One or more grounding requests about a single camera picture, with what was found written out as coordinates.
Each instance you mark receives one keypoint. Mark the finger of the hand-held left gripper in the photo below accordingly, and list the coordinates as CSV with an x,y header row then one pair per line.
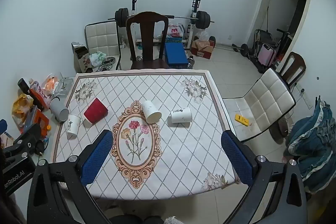
x,y
29,136
2,126

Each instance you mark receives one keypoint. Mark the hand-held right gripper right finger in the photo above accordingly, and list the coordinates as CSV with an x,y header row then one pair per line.
x,y
237,158

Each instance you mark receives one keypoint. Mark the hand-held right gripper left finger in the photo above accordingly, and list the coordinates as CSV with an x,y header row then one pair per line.
x,y
97,158

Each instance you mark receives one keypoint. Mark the white cup with black print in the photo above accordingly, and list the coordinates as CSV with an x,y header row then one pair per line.
x,y
180,116
73,126

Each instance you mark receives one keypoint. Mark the red cup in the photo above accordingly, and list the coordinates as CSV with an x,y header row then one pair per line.
x,y
95,111

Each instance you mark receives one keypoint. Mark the plain white cup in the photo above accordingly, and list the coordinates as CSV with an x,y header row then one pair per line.
x,y
151,111

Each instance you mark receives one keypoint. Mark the orange tool case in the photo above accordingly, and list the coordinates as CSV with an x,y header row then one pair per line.
x,y
42,120

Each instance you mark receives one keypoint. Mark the yellow plastic bag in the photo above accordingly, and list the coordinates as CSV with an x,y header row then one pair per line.
x,y
22,108

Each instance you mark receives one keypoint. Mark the red box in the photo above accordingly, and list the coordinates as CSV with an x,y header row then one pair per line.
x,y
39,98

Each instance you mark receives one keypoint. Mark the yellow handheld device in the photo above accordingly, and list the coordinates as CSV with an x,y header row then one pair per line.
x,y
241,119

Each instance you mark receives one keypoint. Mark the grey cylindrical container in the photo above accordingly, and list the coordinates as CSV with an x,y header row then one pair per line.
x,y
59,109

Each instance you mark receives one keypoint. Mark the floral diamond pattern tablecloth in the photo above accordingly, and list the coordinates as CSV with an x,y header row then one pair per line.
x,y
183,155

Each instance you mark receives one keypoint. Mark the orange plastic bag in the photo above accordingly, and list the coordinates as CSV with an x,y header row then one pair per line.
x,y
50,85

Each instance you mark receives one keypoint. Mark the white padded chair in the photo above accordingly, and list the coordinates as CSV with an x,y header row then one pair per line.
x,y
267,98
101,37

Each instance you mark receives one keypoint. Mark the blue clothes pile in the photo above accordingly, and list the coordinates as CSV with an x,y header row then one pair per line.
x,y
312,134

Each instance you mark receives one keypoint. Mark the brown printed carton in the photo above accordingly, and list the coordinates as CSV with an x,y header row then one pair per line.
x,y
80,58

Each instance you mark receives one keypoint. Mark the metal bowls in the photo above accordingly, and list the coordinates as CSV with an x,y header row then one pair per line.
x,y
109,62

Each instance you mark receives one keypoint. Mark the green and white plastic bag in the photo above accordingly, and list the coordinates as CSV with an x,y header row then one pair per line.
x,y
96,59

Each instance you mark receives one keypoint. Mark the chrome dumbbell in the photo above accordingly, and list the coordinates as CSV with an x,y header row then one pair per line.
x,y
191,62

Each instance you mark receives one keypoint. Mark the pink suitcase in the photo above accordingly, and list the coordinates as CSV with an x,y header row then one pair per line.
x,y
267,54

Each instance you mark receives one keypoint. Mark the small black dumbbell bar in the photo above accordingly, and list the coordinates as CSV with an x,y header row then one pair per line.
x,y
242,49

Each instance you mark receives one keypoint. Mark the dark wooden chair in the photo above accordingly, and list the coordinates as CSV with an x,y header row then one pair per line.
x,y
147,37
296,64

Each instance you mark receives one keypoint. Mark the brown cardboard box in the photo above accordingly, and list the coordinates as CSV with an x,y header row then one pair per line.
x,y
202,50

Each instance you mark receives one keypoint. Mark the blue bench pad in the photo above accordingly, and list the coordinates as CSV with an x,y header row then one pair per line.
x,y
175,54

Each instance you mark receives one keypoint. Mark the black folded cart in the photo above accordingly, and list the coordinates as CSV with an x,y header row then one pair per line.
x,y
262,37

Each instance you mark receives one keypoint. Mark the black scooter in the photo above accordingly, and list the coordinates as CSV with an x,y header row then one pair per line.
x,y
283,40

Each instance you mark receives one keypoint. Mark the red and white plastic bag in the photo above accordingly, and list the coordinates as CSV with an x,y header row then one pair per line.
x,y
175,31

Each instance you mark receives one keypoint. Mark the black plate barbell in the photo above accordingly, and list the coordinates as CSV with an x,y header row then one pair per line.
x,y
203,19

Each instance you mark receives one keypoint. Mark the white bench press rack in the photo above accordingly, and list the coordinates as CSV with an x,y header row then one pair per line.
x,y
194,7

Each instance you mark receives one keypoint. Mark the white door frame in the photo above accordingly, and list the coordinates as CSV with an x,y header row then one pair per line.
x,y
263,3

